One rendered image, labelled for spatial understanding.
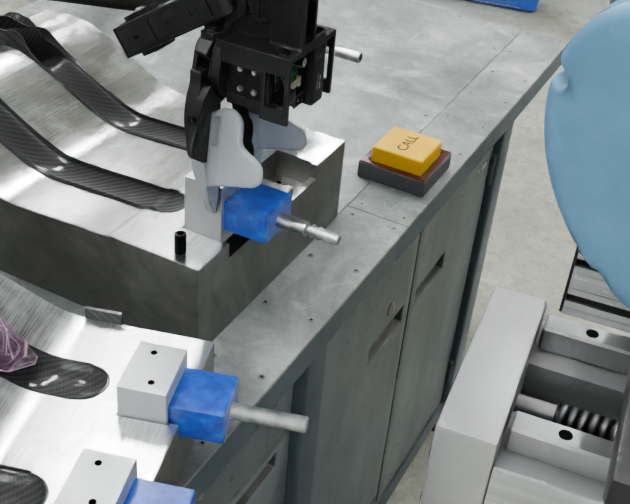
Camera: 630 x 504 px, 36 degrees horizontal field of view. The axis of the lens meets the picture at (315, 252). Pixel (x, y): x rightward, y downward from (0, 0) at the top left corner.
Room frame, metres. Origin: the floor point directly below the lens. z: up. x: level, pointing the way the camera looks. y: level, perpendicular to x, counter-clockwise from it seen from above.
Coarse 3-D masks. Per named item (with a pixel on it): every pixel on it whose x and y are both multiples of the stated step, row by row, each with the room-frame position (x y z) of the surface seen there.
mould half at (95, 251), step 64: (0, 64) 0.86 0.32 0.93; (128, 64) 0.94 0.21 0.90; (64, 128) 0.81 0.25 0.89; (0, 192) 0.70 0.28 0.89; (64, 192) 0.72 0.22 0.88; (320, 192) 0.80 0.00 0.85; (0, 256) 0.70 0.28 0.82; (64, 256) 0.67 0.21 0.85; (128, 256) 0.64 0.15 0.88; (192, 256) 0.63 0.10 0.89; (256, 256) 0.70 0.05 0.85; (128, 320) 0.64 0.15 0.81; (192, 320) 0.61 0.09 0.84
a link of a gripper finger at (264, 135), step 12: (240, 108) 0.70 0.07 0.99; (252, 120) 0.70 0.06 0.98; (264, 120) 0.70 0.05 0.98; (288, 120) 0.70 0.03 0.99; (252, 132) 0.70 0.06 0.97; (264, 132) 0.71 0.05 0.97; (276, 132) 0.70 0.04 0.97; (288, 132) 0.70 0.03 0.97; (300, 132) 0.69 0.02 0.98; (252, 144) 0.70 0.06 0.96; (264, 144) 0.71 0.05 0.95; (276, 144) 0.70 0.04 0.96; (288, 144) 0.70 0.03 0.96; (300, 144) 0.69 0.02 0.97
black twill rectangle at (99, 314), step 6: (90, 312) 0.58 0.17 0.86; (96, 312) 0.58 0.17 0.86; (102, 312) 0.58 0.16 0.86; (108, 312) 0.58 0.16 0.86; (114, 312) 0.58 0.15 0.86; (120, 312) 0.58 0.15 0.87; (90, 318) 0.58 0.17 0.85; (96, 318) 0.58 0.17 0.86; (102, 318) 0.58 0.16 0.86; (108, 318) 0.58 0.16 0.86; (114, 318) 0.58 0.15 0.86; (120, 318) 0.58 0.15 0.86
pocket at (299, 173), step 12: (276, 156) 0.82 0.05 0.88; (288, 156) 0.81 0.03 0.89; (264, 168) 0.79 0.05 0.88; (276, 168) 0.82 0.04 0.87; (288, 168) 0.81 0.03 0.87; (300, 168) 0.80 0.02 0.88; (312, 168) 0.80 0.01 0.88; (276, 180) 0.80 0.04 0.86; (288, 180) 0.81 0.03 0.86; (300, 180) 0.80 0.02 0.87; (312, 180) 0.79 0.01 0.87; (300, 192) 0.77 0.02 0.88
